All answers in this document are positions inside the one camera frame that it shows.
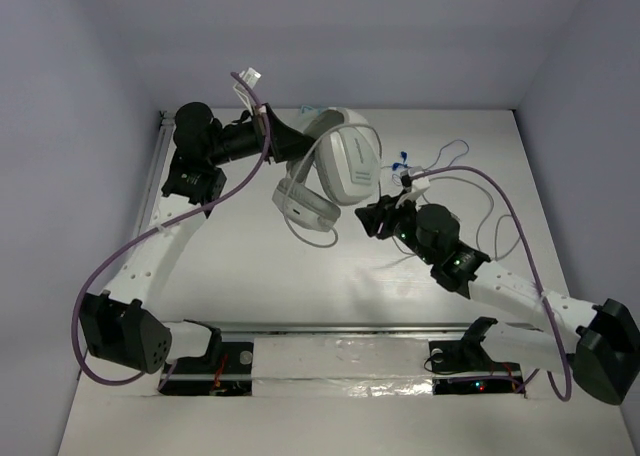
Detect white grey over-ear headphones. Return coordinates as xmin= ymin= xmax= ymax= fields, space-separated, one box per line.
xmin=272 ymin=107 xmax=382 ymax=232

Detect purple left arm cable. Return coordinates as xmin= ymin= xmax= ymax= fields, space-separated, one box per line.
xmin=72 ymin=71 xmax=276 ymax=392

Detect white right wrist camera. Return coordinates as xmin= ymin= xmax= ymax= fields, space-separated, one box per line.
xmin=399 ymin=166 xmax=431 ymax=205

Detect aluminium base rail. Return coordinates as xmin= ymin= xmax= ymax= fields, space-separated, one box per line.
xmin=165 ymin=320 xmax=471 ymax=336

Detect teal cat-ear headphones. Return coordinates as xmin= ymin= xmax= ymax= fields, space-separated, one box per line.
xmin=299 ymin=105 xmax=318 ymax=116

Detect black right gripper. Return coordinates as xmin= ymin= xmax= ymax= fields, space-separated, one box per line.
xmin=355 ymin=190 xmax=437 ymax=266

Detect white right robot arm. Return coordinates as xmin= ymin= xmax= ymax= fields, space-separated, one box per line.
xmin=355 ymin=195 xmax=639 ymax=406

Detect aluminium side rail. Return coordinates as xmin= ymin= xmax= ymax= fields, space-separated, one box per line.
xmin=134 ymin=111 xmax=174 ymax=236

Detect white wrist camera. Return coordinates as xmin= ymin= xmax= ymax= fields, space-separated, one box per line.
xmin=232 ymin=67 xmax=261 ymax=111
xmin=399 ymin=166 xmax=431 ymax=205

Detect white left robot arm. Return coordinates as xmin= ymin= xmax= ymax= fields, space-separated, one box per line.
xmin=73 ymin=102 xmax=312 ymax=375

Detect grey headphone cable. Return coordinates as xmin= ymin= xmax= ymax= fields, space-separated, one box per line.
xmin=279 ymin=125 xmax=524 ymax=272

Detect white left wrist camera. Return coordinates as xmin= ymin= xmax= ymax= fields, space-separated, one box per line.
xmin=232 ymin=67 xmax=261 ymax=111

